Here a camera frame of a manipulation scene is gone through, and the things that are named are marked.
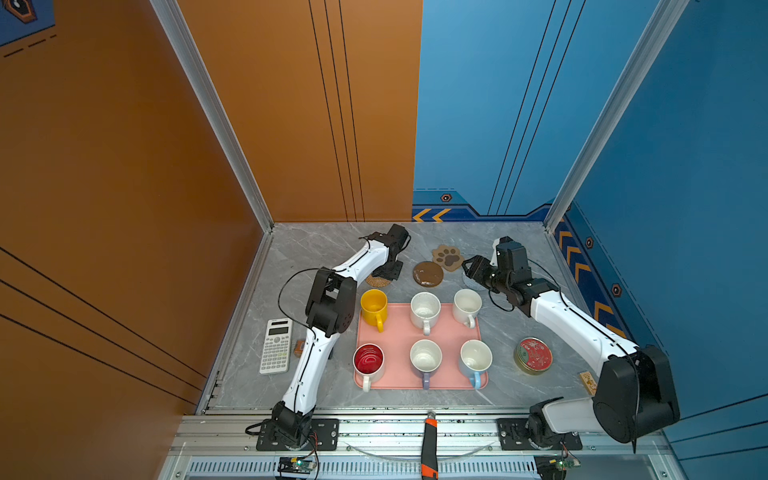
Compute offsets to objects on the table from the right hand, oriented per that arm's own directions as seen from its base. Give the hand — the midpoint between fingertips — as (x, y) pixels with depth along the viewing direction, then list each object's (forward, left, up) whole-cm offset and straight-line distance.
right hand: (466, 266), depth 87 cm
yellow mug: (-7, +28, -12) cm, 31 cm away
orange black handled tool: (-45, +13, -16) cm, 50 cm away
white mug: (-6, +12, -14) cm, 19 cm away
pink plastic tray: (-13, +20, -16) cm, 28 cm away
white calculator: (-18, +56, -15) cm, 60 cm away
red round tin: (-21, -17, -14) cm, 31 cm away
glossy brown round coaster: (+10, +9, -17) cm, 22 cm away
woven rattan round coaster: (+5, +28, -15) cm, 32 cm away
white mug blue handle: (-21, -2, -15) cm, 26 cm away
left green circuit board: (-46, +44, -18) cm, 66 cm away
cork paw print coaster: (+17, +1, -16) cm, 23 cm away
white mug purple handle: (-21, +12, -15) cm, 29 cm away
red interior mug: (-23, +29, -15) cm, 40 cm away
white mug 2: (-6, -1, -12) cm, 13 cm away
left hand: (+10, +24, -15) cm, 30 cm away
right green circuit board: (-46, -19, -17) cm, 52 cm away
